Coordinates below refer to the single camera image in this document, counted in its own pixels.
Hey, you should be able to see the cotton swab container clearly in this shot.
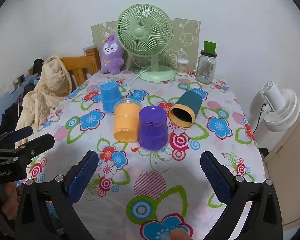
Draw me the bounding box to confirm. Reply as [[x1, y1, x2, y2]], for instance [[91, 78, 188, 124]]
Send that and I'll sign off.
[[177, 59, 189, 76]]

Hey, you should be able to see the wooden chair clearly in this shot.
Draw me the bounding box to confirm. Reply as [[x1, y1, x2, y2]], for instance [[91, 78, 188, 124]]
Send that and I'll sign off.
[[39, 47, 101, 89]]

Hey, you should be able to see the blue plastic cup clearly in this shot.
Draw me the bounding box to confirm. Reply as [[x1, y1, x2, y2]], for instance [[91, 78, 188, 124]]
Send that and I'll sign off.
[[100, 82, 122, 114]]

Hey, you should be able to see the purple plastic cup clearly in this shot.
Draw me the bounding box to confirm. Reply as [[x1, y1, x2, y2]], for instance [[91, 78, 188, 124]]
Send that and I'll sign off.
[[138, 106, 168, 151]]

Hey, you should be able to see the glass jar with green lid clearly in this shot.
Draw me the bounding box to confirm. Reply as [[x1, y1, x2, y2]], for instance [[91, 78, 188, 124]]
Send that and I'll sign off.
[[194, 41, 217, 85]]

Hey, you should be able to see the teal cup with yellow rim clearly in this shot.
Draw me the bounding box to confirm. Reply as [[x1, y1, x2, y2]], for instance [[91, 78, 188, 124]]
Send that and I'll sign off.
[[169, 91, 202, 128]]

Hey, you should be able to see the white fan power cable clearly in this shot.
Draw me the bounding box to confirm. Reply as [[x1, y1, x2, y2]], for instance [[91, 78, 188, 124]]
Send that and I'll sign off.
[[128, 55, 153, 96]]

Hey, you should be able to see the orange plastic cup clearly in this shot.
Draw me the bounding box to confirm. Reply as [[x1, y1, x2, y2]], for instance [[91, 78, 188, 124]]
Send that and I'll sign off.
[[113, 98, 143, 143]]

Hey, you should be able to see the purple plush bunny toy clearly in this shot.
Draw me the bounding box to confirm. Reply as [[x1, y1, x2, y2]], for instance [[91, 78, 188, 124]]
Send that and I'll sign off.
[[100, 33, 125, 75]]

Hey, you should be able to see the green desk fan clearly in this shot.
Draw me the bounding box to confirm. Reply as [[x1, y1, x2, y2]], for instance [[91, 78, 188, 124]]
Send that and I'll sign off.
[[116, 4, 175, 82]]

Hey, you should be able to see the floral tablecloth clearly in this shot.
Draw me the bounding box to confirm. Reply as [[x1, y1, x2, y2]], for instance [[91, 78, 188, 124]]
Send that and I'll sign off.
[[27, 67, 265, 239]]

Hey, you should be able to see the white floor fan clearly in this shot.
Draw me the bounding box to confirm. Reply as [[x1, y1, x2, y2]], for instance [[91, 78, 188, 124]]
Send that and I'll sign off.
[[262, 81, 300, 132]]

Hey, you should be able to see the beige puffer jacket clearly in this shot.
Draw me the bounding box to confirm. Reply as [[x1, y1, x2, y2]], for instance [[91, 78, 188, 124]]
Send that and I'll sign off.
[[14, 55, 73, 148]]

